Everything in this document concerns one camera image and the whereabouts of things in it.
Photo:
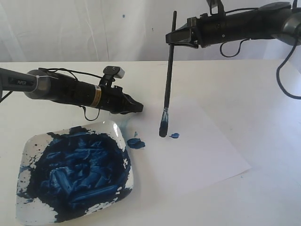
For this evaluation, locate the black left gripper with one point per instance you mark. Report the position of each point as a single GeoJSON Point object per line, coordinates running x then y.
{"type": "Point", "coordinates": [103, 96]}

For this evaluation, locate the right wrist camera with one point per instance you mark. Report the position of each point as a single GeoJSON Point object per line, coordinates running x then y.
{"type": "Point", "coordinates": [216, 4]}

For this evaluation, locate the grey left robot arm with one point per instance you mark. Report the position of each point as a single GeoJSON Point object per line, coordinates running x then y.
{"type": "Point", "coordinates": [36, 84]}

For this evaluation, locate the black paintbrush silver ferrule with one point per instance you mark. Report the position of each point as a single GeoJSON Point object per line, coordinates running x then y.
{"type": "Point", "coordinates": [165, 117]}

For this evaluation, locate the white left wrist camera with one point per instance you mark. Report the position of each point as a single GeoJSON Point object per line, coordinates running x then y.
{"type": "Point", "coordinates": [114, 71]}

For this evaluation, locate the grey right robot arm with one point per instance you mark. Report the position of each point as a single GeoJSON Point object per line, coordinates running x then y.
{"type": "Point", "coordinates": [291, 29]}

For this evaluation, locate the white backdrop cloth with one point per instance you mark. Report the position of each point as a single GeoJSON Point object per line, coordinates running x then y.
{"type": "Point", "coordinates": [90, 30]}

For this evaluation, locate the white plate with blue paint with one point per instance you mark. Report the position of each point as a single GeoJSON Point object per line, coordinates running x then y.
{"type": "Point", "coordinates": [72, 173]}

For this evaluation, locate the white paper sheet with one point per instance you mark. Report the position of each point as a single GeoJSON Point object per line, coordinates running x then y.
{"type": "Point", "coordinates": [194, 154]}

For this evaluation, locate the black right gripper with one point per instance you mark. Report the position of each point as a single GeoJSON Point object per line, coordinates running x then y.
{"type": "Point", "coordinates": [209, 30]}

